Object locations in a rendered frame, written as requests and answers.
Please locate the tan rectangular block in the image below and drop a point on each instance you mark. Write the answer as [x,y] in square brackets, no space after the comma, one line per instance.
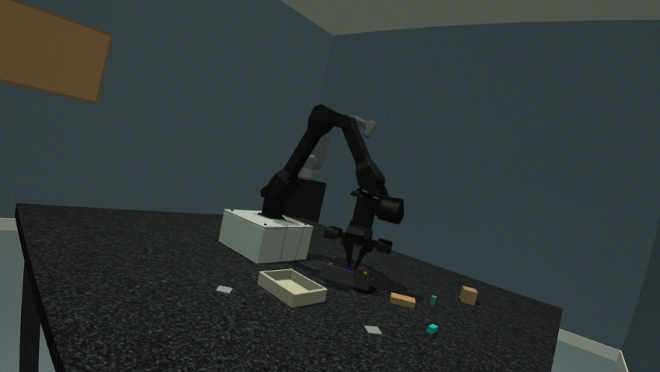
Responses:
[402,300]

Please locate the tan cube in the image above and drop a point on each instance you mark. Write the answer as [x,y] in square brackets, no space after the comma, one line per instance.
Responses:
[468,295]

